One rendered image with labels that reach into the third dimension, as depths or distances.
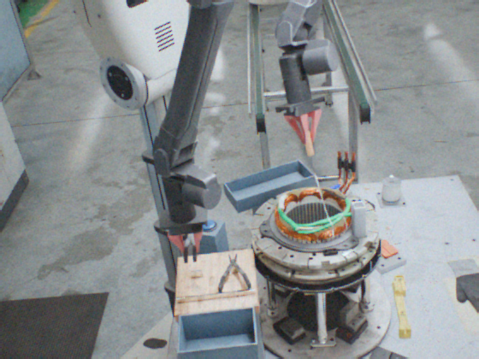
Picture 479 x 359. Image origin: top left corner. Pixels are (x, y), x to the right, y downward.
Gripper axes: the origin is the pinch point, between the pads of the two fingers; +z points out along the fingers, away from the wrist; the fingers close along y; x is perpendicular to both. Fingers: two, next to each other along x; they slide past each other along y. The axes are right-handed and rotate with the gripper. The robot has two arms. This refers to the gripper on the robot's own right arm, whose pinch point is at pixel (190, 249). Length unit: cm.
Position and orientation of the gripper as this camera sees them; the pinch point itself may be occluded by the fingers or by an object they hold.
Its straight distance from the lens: 134.8
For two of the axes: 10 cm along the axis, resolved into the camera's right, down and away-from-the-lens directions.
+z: 1.2, 8.4, 5.3
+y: 9.9, -1.3, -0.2
